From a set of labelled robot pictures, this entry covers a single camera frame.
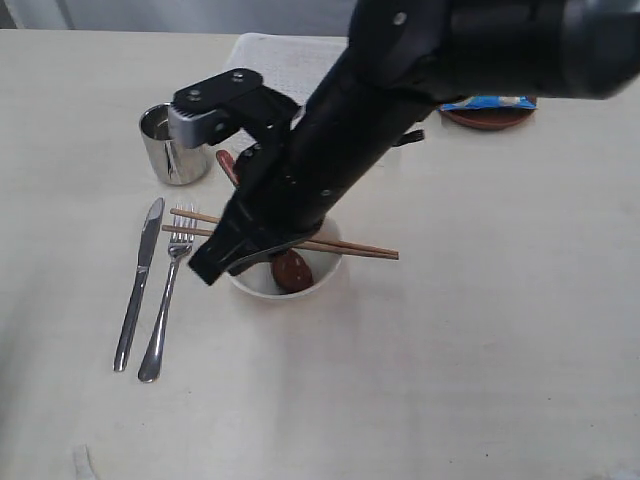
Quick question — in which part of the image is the blue chips bag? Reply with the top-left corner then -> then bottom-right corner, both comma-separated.
439,96 -> 536,112

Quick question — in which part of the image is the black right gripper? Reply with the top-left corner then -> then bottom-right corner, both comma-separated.
188,79 -> 400,286

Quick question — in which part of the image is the grey speckled ceramic bowl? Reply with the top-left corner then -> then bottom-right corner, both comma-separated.
225,248 -> 342,301

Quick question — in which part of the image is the brown round plate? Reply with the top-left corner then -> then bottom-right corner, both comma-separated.
440,107 -> 536,131

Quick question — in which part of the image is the white perforated plastic basket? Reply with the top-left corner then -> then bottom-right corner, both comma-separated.
225,33 -> 346,107

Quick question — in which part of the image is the brown wooden handled utensil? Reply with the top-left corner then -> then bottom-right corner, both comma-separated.
215,150 -> 315,294

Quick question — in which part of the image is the silver metal fork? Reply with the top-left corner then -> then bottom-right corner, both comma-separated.
137,231 -> 195,383

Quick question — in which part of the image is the shiny steel cup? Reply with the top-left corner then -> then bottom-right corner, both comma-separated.
139,103 -> 211,186

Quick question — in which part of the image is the silver metal table knife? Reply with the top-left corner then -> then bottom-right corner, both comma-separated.
113,197 -> 165,372

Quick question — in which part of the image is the brown wooden chopstick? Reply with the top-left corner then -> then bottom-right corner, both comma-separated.
161,224 -> 399,261
170,208 -> 220,224

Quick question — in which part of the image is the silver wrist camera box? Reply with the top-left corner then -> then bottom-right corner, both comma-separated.
167,67 -> 301,151

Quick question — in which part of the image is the white curtain backdrop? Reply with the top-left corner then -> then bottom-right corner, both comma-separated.
5,0 -> 355,36

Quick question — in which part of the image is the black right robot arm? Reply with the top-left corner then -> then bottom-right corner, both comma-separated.
170,1 -> 639,283

